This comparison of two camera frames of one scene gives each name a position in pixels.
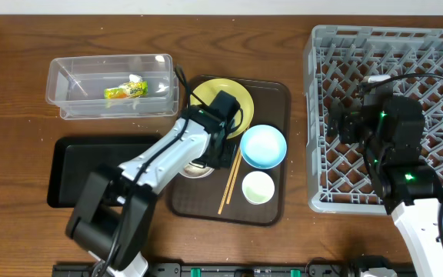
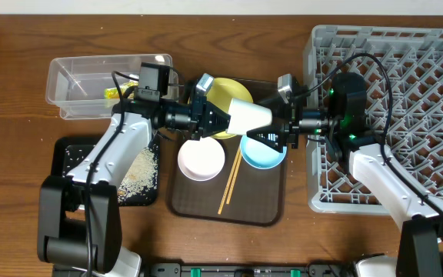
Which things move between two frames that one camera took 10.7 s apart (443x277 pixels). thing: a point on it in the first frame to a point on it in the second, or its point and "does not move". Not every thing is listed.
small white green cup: x=258 y=188 to x=245 y=115
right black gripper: x=350 y=118 to x=290 y=127
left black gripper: x=218 y=155 to x=198 y=116
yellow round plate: x=207 y=90 does not move
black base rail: x=88 y=269 does not move
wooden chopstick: x=235 y=170 does not move
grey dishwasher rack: x=428 y=63 does not move
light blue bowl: x=263 y=147 does not move
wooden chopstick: x=228 y=182 does not move
